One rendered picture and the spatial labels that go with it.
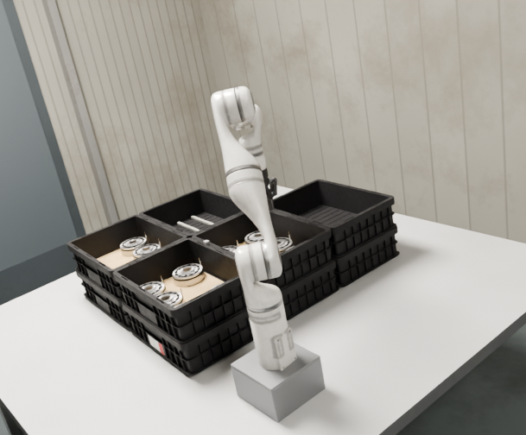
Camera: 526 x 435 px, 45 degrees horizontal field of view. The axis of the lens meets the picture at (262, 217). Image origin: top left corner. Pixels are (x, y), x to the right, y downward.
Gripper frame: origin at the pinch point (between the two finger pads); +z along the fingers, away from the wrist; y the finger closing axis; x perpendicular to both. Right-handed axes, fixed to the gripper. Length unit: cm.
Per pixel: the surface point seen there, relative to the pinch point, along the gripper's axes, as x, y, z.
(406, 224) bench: -5, 62, 30
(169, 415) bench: -26, -61, 30
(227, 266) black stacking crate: -3.4, -20.2, 11.0
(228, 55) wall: 225, 156, -16
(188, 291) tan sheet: 4.9, -31.2, 17.2
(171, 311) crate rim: -17, -49, 8
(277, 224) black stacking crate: 7.6, 10.2, 11.5
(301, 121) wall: 158, 156, 28
